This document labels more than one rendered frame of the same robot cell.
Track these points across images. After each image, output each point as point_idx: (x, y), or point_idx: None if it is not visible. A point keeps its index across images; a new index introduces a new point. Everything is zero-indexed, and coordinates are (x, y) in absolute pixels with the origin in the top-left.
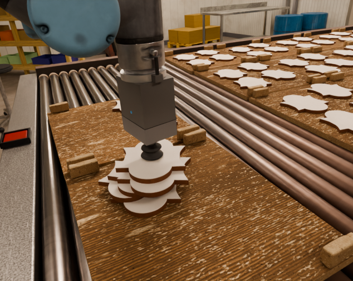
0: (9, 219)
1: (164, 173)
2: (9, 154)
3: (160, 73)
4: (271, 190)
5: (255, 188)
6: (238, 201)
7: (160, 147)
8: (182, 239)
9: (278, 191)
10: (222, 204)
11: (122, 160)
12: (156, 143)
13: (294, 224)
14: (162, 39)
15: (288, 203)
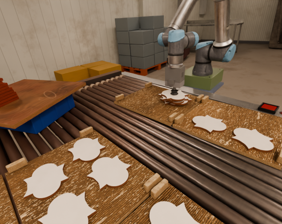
0: (203, 93)
1: (165, 91)
2: (251, 104)
3: (167, 63)
4: (134, 107)
5: (139, 107)
6: (144, 103)
7: (171, 90)
8: (154, 95)
9: (132, 107)
10: (148, 102)
11: (194, 106)
12: (172, 90)
13: (128, 102)
14: (168, 55)
15: (129, 105)
